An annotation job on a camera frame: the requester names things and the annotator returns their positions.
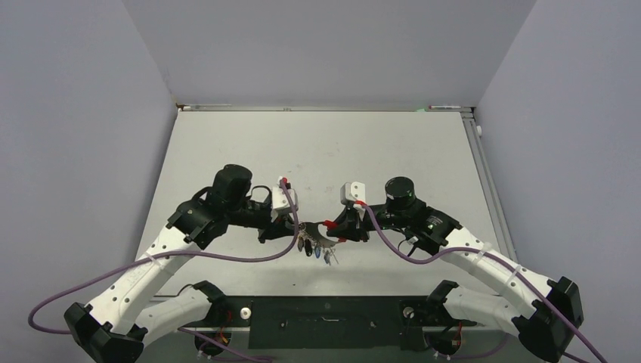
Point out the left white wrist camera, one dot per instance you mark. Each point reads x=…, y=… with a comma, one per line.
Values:
x=283, y=202

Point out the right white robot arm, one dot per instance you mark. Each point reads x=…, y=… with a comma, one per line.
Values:
x=543, y=314

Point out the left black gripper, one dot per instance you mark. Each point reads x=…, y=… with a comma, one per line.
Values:
x=283, y=225

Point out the red handled metal key holder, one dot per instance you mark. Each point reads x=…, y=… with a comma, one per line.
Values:
x=311, y=231

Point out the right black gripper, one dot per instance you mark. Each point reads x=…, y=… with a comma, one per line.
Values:
x=350, y=224

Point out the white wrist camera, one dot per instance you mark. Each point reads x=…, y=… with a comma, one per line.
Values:
x=283, y=202
x=351, y=192

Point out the black tag key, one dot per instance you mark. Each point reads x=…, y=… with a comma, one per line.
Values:
x=308, y=247

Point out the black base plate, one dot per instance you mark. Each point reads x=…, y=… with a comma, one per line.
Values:
x=331, y=322

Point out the aluminium frame rail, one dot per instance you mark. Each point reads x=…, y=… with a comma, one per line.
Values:
x=498, y=219

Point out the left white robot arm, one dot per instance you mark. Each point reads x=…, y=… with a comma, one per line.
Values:
x=116, y=325

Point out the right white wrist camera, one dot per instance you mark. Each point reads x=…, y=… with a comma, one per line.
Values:
x=351, y=192

